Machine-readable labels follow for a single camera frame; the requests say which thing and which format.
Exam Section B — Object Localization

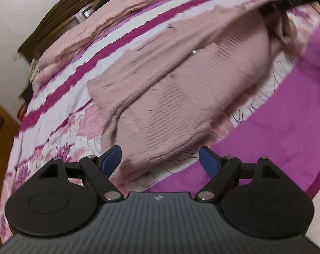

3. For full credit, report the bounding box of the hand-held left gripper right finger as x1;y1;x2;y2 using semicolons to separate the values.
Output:
196;145;280;202

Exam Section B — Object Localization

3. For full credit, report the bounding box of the yellow wooden wardrobe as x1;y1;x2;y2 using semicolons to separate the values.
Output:
0;95;22;219

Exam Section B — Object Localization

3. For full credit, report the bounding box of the pink knitted sweater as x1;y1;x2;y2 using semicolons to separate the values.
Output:
87;4;310;189

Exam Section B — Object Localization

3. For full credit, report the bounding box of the floral striped bedsheet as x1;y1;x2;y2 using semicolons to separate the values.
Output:
0;0;320;245

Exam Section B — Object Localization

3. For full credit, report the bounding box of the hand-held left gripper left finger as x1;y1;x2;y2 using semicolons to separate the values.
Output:
38;145;123;202

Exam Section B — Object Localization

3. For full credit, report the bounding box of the dark wooden headboard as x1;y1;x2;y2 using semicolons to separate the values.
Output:
17;0;151;62

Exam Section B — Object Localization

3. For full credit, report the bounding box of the pink ruffled quilt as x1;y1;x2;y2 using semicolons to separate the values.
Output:
30;0;212;86

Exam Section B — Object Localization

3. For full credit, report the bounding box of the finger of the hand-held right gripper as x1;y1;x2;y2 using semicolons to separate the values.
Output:
258;0;291;16

